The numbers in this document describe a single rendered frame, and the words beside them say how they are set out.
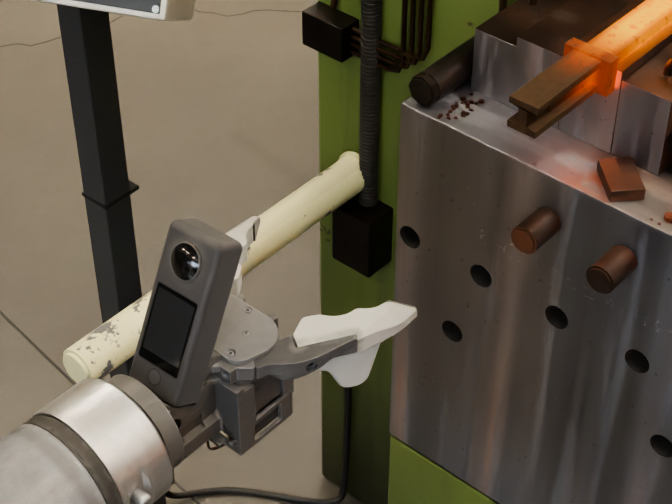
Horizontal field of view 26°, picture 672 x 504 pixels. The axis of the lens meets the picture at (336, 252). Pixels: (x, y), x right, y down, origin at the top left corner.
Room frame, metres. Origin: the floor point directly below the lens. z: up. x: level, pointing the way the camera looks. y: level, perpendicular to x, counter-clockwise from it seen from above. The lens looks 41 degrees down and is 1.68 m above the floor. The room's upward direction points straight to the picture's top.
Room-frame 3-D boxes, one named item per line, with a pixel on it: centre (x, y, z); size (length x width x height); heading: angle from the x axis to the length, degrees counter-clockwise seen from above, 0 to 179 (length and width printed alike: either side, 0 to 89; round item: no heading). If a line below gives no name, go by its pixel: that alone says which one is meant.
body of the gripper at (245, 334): (0.68, 0.09, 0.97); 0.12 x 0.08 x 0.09; 139
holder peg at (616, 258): (0.91, -0.23, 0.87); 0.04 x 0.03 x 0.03; 139
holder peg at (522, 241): (0.96, -0.17, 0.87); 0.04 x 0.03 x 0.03; 139
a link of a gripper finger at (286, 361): (0.69, 0.03, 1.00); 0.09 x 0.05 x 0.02; 103
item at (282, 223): (1.21, 0.12, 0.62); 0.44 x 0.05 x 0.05; 139
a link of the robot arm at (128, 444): (0.61, 0.14, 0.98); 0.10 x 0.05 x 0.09; 49
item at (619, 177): (0.97, -0.24, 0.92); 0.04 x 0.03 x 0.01; 6
